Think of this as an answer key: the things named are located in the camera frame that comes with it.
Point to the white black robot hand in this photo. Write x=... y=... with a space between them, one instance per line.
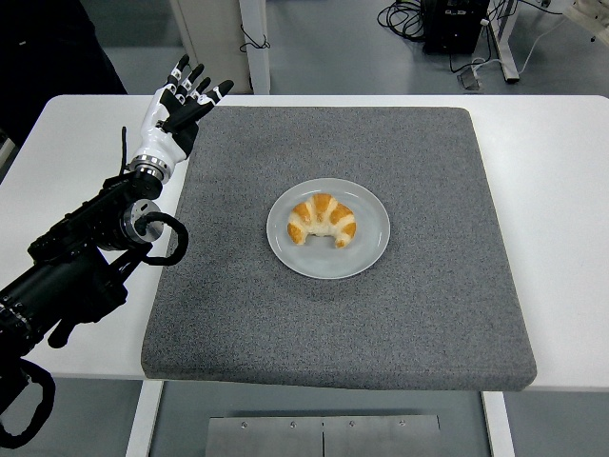
x=159 y=138

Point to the golden croissant bread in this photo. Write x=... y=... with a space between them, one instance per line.
x=323 y=214

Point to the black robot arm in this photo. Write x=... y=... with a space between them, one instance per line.
x=62 y=285

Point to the grey round plate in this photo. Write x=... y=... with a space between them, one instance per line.
x=333 y=266

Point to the beige panel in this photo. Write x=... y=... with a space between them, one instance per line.
x=214 y=43

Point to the person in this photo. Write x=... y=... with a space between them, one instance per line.
x=47 y=57

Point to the white chair base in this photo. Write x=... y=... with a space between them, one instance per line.
x=5 y=145

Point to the grey fabric mat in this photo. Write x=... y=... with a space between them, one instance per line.
x=333 y=323

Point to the white table leg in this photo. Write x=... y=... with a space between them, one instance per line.
x=499 y=423
x=143 y=419

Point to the black computer tower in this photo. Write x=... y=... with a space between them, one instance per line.
x=452 y=24

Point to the grey foot pedal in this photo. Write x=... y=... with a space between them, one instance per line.
x=471 y=80

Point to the white desk leg with foot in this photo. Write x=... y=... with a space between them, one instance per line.
x=506 y=47

